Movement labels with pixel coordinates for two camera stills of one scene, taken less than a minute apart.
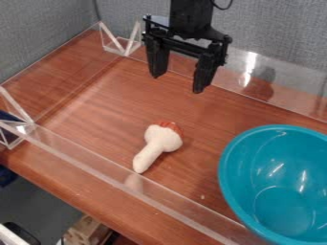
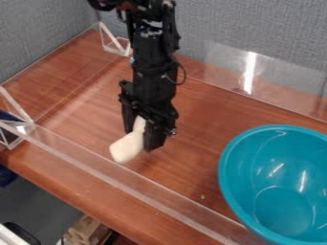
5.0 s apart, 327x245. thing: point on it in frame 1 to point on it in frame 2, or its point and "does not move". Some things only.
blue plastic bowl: x=272 y=168 does not move
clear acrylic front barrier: x=120 y=186 does not move
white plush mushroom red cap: x=163 y=138 to x=127 y=147
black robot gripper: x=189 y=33 to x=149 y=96
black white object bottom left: x=14 y=235 does not move
